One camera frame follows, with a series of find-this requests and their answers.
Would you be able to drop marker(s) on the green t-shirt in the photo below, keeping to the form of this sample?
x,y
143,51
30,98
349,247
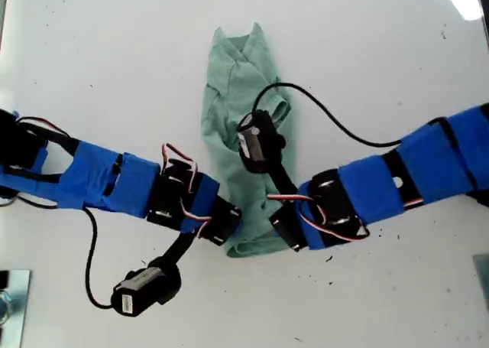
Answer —
x,y
229,76

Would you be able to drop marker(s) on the black clamp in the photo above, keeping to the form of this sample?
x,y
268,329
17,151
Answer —
x,y
3,279

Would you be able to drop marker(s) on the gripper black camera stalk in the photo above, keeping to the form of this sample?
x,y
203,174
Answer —
x,y
282,179
177,250

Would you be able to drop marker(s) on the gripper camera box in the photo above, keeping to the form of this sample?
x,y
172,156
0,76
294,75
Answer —
x,y
252,141
137,292

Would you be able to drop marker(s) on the shiny steel post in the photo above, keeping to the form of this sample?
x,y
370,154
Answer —
x,y
19,306

